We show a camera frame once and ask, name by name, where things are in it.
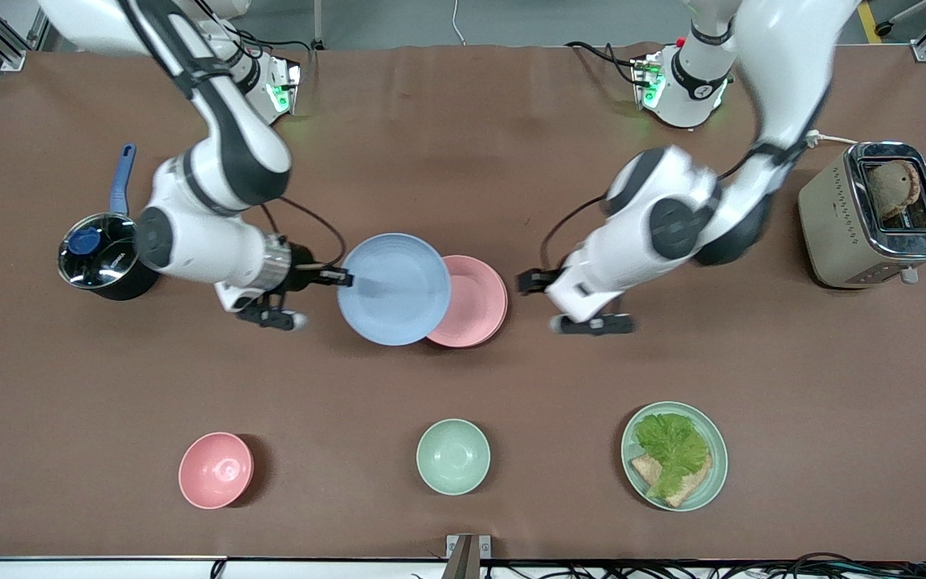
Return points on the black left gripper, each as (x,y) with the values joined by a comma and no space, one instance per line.
(534,281)

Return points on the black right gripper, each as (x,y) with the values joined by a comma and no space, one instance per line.
(303,277)

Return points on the pink plate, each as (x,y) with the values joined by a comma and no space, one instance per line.
(475,301)

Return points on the blue plate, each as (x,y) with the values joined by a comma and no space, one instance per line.
(395,289)

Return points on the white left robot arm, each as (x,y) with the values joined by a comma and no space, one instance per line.
(648,233)

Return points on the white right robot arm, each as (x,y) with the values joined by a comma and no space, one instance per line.
(222,161)

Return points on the brown table cover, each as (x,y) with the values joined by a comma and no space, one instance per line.
(350,386)

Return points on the green bowl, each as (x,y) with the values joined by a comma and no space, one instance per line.
(453,456)

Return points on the green lettuce leaf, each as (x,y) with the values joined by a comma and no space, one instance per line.
(672,446)

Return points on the pink bowl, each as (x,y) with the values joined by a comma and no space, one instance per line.
(215,470)

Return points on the glass lid with blue knob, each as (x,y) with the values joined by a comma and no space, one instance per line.
(101,257)

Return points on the brown bread slice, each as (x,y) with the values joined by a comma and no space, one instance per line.
(693,486)

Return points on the green plate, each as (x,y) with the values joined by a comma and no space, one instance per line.
(714,474)

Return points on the beige chrome toaster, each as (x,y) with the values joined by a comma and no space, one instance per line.
(833,233)

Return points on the toast slice in toaster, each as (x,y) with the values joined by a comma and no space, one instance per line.
(891,186)

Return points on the black stand foot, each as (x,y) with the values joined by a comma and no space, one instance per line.
(885,26)

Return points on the thin metal post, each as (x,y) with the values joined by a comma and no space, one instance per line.
(317,24)

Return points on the grey metal bracket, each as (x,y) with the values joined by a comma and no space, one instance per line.
(469,555)

